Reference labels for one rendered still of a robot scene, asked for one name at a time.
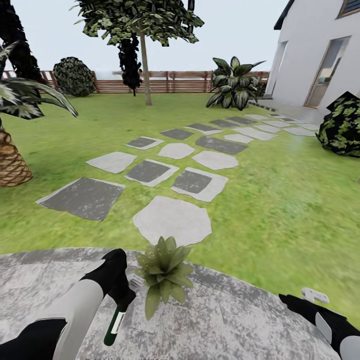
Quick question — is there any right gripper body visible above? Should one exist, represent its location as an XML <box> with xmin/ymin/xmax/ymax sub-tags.
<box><xmin>286</xmin><ymin>294</ymin><xmax>318</xmax><ymax>321</ymax></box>

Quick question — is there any insectifuge atomizer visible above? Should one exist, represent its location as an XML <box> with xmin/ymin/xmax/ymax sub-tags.
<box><xmin>103</xmin><ymin>303</ymin><xmax>126</xmax><ymax>346</ymax></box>

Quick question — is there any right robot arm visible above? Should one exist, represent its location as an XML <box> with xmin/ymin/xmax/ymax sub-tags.
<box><xmin>278</xmin><ymin>287</ymin><xmax>360</xmax><ymax>360</ymax></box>

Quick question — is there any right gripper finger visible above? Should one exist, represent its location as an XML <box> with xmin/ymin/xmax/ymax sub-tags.
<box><xmin>278</xmin><ymin>293</ymin><xmax>288</xmax><ymax>304</ymax></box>

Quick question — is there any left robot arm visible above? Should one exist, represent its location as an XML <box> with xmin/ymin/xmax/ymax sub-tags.
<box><xmin>0</xmin><ymin>248</ymin><xmax>147</xmax><ymax>360</ymax></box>

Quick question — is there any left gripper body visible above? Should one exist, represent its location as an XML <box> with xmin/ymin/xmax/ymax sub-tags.
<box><xmin>108</xmin><ymin>278</ymin><xmax>136</xmax><ymax>309</ymax></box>

